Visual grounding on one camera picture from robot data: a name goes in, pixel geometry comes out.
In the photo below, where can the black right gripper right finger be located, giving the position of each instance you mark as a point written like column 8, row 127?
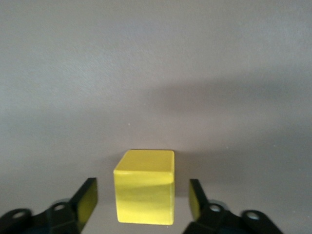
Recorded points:
column 197, row 202

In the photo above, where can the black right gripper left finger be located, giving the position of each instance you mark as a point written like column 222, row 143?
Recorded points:
column 80, row 204

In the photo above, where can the yellow wooden block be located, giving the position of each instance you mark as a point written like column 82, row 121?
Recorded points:
column 143, row 190

